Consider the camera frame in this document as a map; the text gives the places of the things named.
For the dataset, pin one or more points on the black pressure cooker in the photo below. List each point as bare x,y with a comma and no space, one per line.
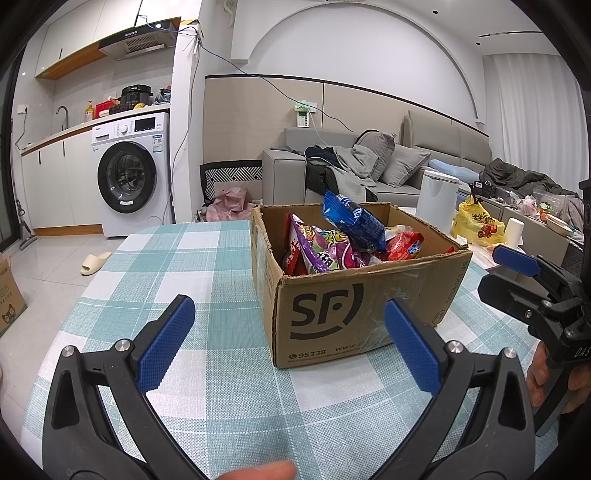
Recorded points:
137,96

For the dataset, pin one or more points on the small black device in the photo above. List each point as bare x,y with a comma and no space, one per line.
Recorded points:
481,189

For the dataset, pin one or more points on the black framed glass door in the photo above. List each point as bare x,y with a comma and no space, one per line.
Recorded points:
5,184

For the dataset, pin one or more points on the yellow plastic bag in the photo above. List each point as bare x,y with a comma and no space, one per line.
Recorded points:
475,221

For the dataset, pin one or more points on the kitchen faucet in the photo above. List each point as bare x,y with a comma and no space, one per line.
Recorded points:
67,119

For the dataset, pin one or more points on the light blue pillow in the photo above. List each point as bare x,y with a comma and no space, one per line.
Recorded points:
455,170

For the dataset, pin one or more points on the brown cardboard box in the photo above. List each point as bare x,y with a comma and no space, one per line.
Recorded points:
332,318

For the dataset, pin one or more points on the pile of clothes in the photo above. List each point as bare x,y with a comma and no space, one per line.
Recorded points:
341,180

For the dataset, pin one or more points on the pink cloth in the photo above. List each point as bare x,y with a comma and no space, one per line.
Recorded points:
231,203

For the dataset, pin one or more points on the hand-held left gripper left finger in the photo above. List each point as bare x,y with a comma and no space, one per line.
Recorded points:
168,341

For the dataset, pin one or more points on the beige slipper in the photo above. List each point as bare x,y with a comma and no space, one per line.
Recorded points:
94,264

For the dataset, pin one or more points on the grey sofa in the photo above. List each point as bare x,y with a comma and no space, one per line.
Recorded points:
286,170

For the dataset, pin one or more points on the black white patterned basket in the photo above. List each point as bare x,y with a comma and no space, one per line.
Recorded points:
231,173

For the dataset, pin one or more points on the teal checked tablecloth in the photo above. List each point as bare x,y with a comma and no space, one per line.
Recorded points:
184,267

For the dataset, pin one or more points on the purple snack bag yellow letters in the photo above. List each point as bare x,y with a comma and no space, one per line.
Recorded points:
323,249

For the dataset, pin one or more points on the range hood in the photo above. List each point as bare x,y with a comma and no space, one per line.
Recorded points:
138,41

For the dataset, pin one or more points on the white wall cabinet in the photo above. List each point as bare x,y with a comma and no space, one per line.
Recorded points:
69,41

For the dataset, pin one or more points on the light grey pillow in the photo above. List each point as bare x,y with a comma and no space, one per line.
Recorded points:
406,166

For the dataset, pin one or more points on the white trash bin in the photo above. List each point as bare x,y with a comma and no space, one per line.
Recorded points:
436,198

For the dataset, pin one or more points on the coffee table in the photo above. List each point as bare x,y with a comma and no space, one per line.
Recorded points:
549,249

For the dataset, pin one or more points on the cardboard box with cat print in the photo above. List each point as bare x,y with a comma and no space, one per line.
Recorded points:
9,300

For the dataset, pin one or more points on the yellow bottle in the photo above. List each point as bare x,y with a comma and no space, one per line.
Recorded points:
89,112

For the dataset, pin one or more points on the blue snack packet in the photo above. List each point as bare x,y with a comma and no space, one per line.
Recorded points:
355,221

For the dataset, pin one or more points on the red chips bag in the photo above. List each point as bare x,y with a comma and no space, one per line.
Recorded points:
406,244

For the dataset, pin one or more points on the dark blanket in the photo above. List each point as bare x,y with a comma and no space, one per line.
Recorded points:
517,175

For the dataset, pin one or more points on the white bowl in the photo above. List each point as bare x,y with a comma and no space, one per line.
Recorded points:
559,226

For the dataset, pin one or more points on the dark grey pillow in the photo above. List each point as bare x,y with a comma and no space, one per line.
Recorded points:
378,147

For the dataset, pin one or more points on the white paper roll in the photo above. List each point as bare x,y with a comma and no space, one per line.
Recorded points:
515,233

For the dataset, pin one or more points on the white kitchen base cabinet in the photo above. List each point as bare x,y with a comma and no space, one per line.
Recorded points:
60,180

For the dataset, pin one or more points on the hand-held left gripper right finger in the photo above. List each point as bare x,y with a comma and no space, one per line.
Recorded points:
415,350

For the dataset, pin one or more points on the red box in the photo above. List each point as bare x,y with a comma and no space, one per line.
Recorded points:
105,107

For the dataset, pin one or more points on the floor mop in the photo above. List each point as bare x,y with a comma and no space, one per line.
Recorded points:
25,237

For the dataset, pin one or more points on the person's right hand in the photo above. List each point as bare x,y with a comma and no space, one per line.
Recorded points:
535,378

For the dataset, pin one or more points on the green white wall device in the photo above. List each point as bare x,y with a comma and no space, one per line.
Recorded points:
304,117

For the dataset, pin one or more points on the white washing machine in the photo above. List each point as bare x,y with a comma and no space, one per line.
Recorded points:
134,175

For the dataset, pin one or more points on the person's left hand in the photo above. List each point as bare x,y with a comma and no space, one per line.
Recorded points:
263,471

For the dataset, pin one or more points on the grey plastic bag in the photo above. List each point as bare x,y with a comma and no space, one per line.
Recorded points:
162,96

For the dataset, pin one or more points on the white curtain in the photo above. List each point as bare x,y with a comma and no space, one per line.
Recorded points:
531,115

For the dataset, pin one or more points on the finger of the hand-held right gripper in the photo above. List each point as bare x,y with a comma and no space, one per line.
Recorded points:
512,257
512,297

